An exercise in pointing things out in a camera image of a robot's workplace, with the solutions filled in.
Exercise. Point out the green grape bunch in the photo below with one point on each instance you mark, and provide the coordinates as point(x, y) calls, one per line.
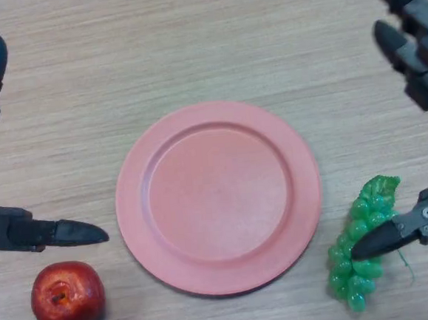
point(362, 211)

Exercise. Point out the red apple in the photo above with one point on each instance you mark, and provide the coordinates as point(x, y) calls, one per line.
point(67, 299)

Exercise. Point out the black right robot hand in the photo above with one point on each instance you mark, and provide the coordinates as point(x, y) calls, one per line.
point(424, 58)

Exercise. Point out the pink round plate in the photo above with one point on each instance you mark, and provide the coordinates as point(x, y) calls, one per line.
point(217, 200)

